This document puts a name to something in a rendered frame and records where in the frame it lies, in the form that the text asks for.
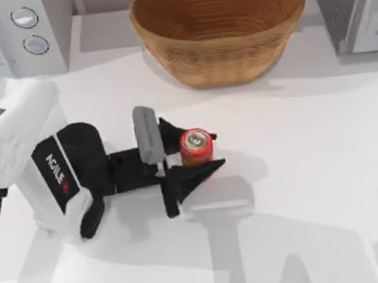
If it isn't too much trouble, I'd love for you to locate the red can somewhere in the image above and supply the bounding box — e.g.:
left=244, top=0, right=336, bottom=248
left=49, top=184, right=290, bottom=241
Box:
left=178, top=126, right=217, bottom=185

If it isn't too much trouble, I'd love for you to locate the pale grey rounded box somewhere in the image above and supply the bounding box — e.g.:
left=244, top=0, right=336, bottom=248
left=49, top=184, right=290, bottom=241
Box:
left=130, top=103, right=166, bottom=167

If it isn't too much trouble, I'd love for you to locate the brown woven basket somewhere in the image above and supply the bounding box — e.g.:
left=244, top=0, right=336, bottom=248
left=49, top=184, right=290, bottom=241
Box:
left=126, top=0, right=315, bottom=97

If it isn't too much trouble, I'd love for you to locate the pale microwave oven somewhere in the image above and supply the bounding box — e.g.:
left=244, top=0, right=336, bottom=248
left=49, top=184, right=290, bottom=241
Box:
left=0, top=0, right=82, bottom=81

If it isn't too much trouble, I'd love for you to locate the white microwave knob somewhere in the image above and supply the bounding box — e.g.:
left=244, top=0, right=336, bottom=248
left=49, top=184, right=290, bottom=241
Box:
left=21, top=32, right=52, bottom=58
left=10, top=4, right=41, bottom=30

